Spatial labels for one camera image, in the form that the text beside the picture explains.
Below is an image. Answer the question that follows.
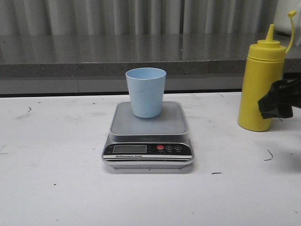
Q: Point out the white appliance in background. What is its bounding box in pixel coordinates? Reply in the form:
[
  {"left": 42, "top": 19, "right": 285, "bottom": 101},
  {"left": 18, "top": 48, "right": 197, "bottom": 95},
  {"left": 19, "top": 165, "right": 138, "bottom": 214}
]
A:
[{"left": 273, "top": 0, "right": 301, "bottom": 46}]

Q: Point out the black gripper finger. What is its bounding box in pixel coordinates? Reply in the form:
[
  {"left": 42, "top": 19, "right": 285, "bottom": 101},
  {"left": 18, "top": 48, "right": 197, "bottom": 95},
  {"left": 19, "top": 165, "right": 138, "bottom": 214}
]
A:
[{"left": 258, "top": 79, "right": 301, "bottom": 119}]

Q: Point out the yellow squeeze bottle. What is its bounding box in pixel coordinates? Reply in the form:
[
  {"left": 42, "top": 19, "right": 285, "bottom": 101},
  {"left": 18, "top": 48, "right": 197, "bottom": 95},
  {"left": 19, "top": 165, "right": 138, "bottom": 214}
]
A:
[{"left": 238, "top": 10, "right": 297, "bottom": 132}]

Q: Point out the stainless steel back counter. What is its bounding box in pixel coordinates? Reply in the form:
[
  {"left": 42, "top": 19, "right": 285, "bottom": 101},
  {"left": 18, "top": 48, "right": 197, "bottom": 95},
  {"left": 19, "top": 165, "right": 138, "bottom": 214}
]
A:
[{"left": 0, "top": 32, "right": 301, "bottom": 95}]

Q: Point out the silver digital kitchen scale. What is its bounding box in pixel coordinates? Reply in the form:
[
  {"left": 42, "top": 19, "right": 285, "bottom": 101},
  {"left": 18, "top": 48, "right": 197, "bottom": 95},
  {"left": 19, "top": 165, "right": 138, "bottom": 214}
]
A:
[{"left": 102, "top": 101, "right": 195, "bottom": 170}]

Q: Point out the light blue plastic cup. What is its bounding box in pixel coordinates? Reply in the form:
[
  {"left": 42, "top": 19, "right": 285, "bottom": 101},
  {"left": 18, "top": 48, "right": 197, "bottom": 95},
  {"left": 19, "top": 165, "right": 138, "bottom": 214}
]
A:
[{"left": 126, "top": 67, "right": 166, "bottom": 118}]

